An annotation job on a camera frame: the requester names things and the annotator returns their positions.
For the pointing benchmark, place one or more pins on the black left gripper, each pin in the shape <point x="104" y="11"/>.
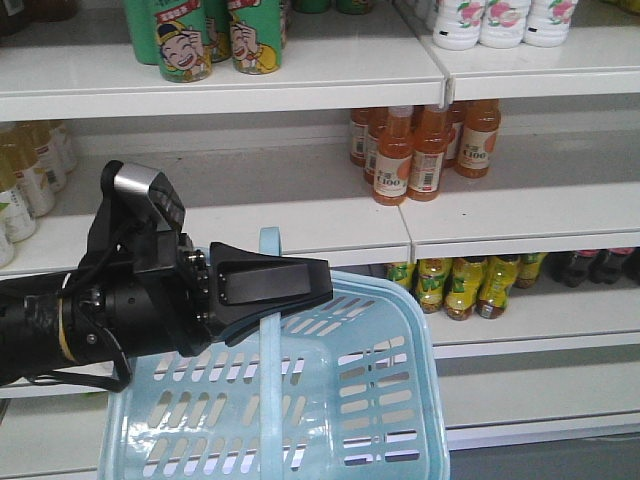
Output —
<point x="147" y="290"/>

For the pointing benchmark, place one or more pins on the light blue plastic basket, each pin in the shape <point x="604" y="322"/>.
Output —
<point x="352" y="394"/>

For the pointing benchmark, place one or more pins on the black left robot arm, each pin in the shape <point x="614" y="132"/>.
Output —
<point x="43" y="342"/>

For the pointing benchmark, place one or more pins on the yellow iced tea bottle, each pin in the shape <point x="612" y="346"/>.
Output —
<point x="467" y="276"/>
<point x="529" y="269"/>
<point x="401" y="273"/>
<point x="432" y="276"/>
<point x="493" y="295"/>

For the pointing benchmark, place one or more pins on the orange C100 juice bottle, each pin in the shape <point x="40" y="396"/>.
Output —
<point x="431" y="138"/>
<point x="480" y="130"/>
<point x="394" y="157"/>

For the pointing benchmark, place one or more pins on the pale green drink bottle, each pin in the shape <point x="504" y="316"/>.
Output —
<point x="35" y="170"/>
<point x="16" y="216"/>
<point x="48" y="155"/>

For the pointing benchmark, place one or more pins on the green cartoon drink can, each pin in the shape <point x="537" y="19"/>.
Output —
<point x="181" y="40"/>
<point x="255" y="33"/>

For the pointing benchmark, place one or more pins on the cola bottle red label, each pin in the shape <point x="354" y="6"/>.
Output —
<point x="609" y="265"/>
<point x="571" y="268"/>

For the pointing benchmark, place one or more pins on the white peach drink bottle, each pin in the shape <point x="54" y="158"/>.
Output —
<point x="458" y="22"/>
<point x="548" y="22"/>
<point x="503" y="23"/>

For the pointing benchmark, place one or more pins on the brown tea bottle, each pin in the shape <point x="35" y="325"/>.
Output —
<point x="14" y="17"/>

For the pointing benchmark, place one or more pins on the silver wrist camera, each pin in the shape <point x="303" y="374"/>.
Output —
<point x="150" y="196"/>

